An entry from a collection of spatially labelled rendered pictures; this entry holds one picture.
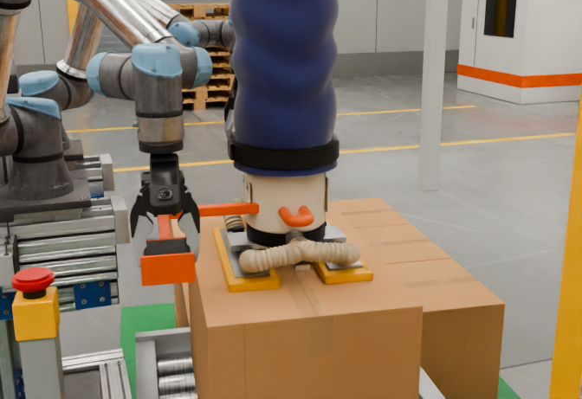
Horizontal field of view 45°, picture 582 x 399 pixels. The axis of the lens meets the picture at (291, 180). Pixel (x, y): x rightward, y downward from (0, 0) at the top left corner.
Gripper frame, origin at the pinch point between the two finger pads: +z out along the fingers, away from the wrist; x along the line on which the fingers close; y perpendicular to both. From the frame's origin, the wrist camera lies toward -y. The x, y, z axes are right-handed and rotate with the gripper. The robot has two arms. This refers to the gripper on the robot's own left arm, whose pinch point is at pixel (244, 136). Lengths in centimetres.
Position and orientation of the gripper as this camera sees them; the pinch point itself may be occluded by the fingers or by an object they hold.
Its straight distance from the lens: 207.7
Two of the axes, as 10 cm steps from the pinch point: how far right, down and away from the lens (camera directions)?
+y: 2.0, 2.6, -9.5
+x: 9.8, -0.6, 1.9
